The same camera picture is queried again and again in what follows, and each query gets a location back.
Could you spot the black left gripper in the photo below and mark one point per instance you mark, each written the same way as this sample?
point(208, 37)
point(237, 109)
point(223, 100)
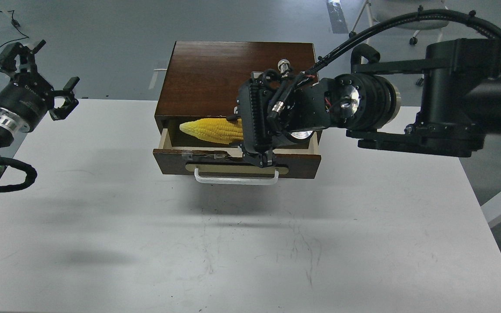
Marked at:
point(26, 98)

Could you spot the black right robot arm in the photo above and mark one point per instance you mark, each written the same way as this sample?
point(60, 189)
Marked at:
point(348, 89)

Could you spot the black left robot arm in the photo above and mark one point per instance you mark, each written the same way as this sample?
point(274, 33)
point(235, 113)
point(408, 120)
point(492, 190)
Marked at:
point(16, 175)

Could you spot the dark wooden cabinet box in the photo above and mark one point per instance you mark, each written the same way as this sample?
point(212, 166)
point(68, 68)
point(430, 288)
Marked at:
point(203, 77)

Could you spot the wooden drawer with white handle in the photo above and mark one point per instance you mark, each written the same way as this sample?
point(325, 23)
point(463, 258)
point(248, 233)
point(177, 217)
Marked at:
point(180, 154)

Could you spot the yellow toy corn cob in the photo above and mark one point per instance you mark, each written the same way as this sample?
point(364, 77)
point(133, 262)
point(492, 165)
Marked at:
point(215, 130)

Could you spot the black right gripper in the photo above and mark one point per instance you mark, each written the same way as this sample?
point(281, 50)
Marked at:
point(269, 120)

